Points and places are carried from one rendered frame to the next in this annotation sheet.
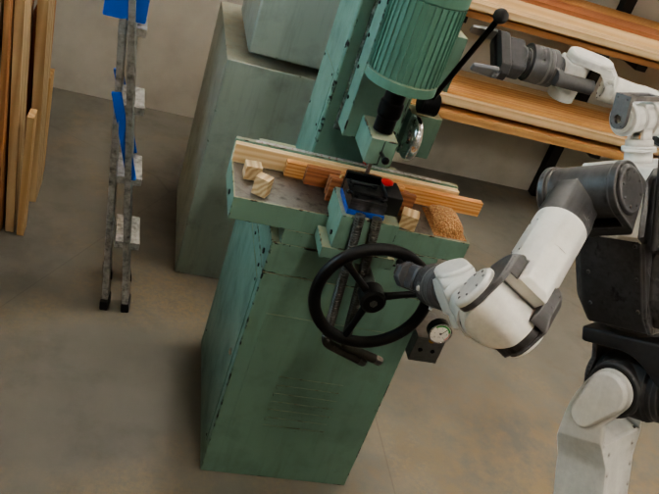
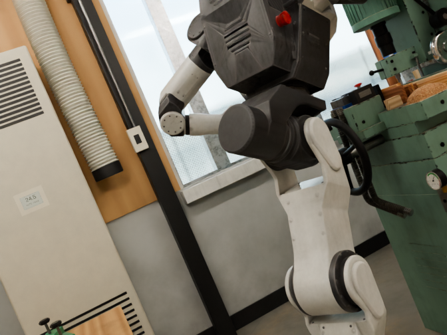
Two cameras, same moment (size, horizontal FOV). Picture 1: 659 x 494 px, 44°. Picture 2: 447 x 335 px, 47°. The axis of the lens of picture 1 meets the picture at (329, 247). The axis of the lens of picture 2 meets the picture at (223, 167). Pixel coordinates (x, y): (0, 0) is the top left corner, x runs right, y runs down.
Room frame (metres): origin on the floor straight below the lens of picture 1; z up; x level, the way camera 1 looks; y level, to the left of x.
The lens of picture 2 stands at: (1.18, -1.93, 1.04)
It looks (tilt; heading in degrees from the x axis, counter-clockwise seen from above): 3 degrees down; 90
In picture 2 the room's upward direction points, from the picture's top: 23 degrees counter-clockwise
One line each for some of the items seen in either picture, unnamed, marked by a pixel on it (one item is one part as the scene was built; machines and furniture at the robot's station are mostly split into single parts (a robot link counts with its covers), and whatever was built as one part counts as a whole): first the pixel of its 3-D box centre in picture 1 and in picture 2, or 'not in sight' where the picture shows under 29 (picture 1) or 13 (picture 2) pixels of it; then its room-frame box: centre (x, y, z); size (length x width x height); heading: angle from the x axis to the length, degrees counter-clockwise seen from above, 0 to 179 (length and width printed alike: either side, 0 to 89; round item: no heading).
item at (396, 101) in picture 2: (409, 219); (393, 102); (1.79, -0.16, 0.92); 0.05 x 0.04 x 0.04; 179
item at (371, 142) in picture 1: (376, 143); (398, 64); (1.91, -0.02, 1.03); 0.14 x 0.07 x 0.09; 18
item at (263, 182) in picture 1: (262, 184); not in sight; (1.69, 0.20, 0.92); 0.04 x 0.03 x 0.05; 79
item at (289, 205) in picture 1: (349, 219); (381, 118); (1.77, -0.02, 0.87); 0.61 x 0.30 x 0.06; 108
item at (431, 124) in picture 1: (417, 131); not in sight; (2.11, -0.12, 1.02); 0.09 x 0.07 x 0.12; 108
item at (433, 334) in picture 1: (437, 332); (438, 181); (1.77, -0.34, 0.65); 0.06 x 0.04 x 0.08; 108
